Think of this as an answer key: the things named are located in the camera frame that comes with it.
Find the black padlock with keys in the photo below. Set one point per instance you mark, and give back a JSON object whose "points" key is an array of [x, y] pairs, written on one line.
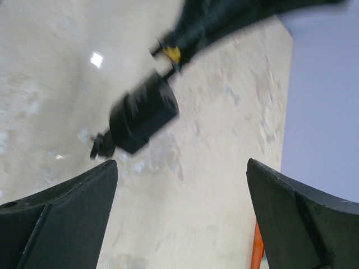
{"points": [[141, 113]]}

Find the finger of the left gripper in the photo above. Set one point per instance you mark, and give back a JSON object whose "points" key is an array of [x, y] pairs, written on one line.
{"points": [[202, 23]]}

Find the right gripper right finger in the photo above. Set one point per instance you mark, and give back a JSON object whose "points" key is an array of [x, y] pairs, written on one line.
{"points": [[301, 226]]}

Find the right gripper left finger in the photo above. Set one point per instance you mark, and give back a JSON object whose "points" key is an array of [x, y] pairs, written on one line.
{"points": [[62, 226]]}

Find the orange box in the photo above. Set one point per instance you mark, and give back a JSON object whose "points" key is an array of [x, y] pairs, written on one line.
{"points": [[257, 249]]}

